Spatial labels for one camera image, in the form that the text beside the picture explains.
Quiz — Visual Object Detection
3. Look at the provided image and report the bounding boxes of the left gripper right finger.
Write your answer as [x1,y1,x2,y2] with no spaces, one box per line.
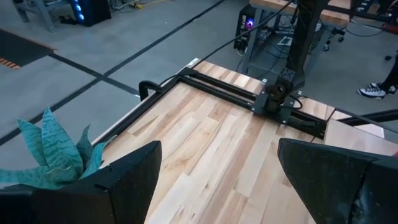
[277,138,398,224]

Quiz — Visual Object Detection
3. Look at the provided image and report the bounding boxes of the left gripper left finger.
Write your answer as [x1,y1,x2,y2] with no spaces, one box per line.
[0,140,163,224]

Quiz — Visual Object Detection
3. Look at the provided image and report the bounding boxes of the green snake plant white pot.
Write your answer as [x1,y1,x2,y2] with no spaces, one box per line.
[0,107,108,190]

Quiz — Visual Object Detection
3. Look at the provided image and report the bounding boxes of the person's feet in sneakers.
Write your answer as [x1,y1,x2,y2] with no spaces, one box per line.
[356,51,398,100]

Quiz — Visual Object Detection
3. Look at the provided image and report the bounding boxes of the black chair caster base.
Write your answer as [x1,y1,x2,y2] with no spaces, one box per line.
[322,27,346,52]

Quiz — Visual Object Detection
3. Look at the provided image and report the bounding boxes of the black mat orange stripes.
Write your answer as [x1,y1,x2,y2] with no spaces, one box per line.
[0,29,57,70]

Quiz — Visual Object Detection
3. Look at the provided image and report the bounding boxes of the wooden workbench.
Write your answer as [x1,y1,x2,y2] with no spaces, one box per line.
[241,0,352,75]

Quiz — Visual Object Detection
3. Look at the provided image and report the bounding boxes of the black computer tower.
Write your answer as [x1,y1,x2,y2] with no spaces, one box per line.
[68,0,113,27]
[233,4,258,51]

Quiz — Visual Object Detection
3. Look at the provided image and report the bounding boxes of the wooden shelf black frame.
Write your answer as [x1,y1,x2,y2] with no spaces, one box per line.
[323,118,398,156]

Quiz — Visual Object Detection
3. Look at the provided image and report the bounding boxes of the black aluminium table frame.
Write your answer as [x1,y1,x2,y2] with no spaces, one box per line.
[91,67,398,147]

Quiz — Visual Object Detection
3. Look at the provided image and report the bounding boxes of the thin black cable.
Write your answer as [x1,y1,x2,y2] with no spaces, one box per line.
[160,0,295,86]

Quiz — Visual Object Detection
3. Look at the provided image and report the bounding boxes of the grey metal table frame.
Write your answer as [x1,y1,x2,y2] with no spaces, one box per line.
[12,0,72,34]

